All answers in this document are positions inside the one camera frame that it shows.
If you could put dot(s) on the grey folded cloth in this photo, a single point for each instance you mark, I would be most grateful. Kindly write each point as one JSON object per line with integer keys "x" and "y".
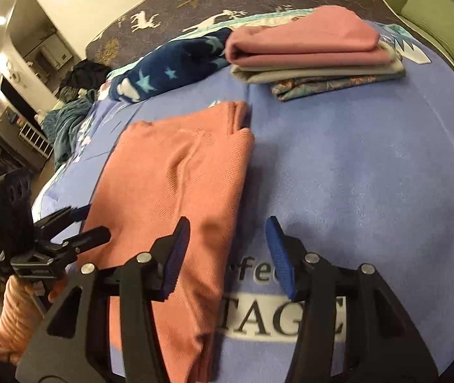
{"x": 330, "y": 72}

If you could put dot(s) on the salmon knit sweater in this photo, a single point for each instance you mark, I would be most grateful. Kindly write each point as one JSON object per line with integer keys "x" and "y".
{"x": 179, "y": 175}

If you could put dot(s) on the black clothes heap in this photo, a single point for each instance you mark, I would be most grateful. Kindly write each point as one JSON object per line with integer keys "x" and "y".
{"x": 85, "y": 74}

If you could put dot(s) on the teal knit blanket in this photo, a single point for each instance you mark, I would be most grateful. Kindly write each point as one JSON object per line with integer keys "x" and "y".
{"x": 67, "y": 123}

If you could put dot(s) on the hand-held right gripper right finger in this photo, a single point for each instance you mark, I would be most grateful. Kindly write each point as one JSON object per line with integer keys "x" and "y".
{"x": 278, "y": 255}

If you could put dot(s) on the ceiling light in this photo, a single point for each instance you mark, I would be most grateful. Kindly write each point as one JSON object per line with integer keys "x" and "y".
{"x": 0, "y": 20}

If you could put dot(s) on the person's left forearm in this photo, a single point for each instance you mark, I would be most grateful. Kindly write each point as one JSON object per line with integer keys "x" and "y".
{"x": 15, "y": 315}

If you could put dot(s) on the pink folded cloth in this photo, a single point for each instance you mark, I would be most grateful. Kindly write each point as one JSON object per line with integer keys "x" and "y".
{"x": 310, "y": 32}

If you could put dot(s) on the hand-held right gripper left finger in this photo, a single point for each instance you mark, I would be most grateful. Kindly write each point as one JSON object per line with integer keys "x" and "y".
{"x": 175, "y": 255}

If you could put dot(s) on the floral patterned folded cloth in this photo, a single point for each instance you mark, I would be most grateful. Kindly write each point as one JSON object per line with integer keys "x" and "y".
{"x": 310, "y": 87}

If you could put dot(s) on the white teal printed sheet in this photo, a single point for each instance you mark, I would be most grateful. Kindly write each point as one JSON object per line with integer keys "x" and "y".
{"x": 406, "y": 46}

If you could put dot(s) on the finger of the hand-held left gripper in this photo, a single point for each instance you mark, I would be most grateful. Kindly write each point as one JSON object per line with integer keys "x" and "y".
{"x": 67, "y": 215}
{"x": 83, "y": 239}

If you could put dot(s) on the navy star print cloth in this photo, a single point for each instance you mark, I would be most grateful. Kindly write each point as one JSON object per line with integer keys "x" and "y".
{"x": 179, "y": 64}

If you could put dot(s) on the blue fleece blanket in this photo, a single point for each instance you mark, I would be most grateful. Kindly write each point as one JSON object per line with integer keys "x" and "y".
{"x": 350, "y": 167}

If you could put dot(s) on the person's left hand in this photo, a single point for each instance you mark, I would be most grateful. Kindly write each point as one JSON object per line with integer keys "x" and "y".
{"x": 56, "y": 292}

